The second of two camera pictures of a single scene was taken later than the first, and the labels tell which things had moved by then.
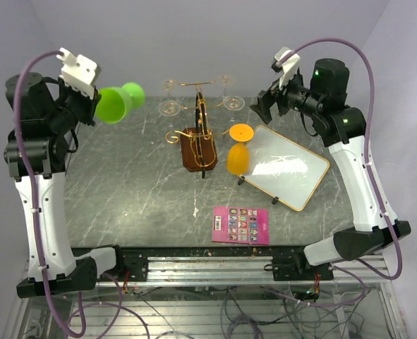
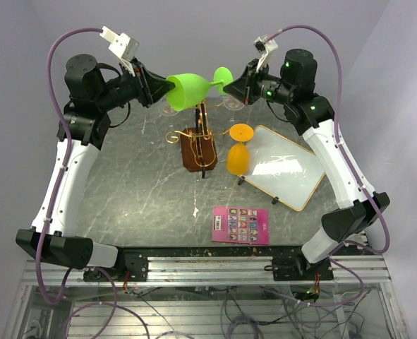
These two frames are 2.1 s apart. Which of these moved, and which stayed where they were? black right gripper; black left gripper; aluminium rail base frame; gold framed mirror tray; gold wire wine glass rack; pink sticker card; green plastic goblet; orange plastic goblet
Moved: black left gripper; green plastic goblet; black right gripper
Stayed: gold wire wine glass rack; orange plastic goblet; aluminium rail base frame; gold framed mirror tray; pink sticker card
